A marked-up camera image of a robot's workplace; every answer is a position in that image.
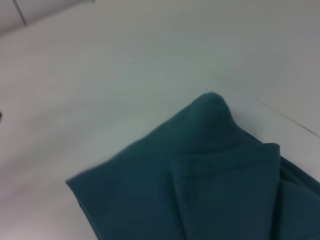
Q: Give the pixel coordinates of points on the teal blue shirt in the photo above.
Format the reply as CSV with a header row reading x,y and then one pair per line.
x,y
200,187

